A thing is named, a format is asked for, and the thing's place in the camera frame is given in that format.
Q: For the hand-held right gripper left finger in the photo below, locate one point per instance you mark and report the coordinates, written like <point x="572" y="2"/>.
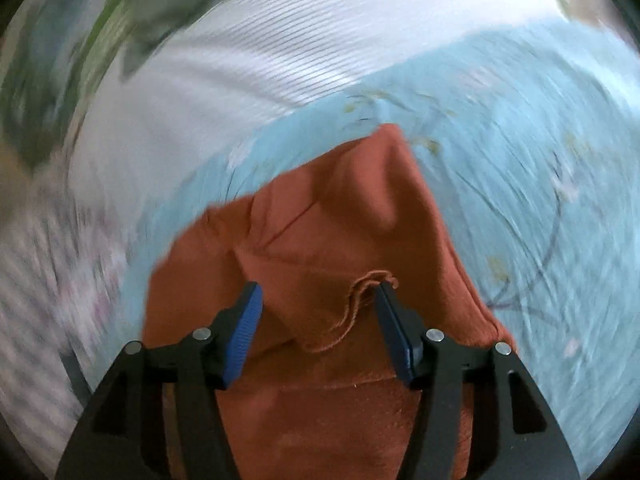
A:
<point x="243" y="330"/>

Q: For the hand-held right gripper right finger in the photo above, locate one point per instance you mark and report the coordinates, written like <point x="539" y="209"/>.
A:
<point x="395" y="335"/>

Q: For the orange cloth garment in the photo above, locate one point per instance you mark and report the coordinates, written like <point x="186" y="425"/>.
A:
<point x="350" y="220"/>

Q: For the light blue floral bed sheet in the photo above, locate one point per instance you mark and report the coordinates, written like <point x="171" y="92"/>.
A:
<point x="525" y="170"/>

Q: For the green patterned cloth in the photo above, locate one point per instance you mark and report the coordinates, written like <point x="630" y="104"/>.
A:
<point x="95" y="35"/>

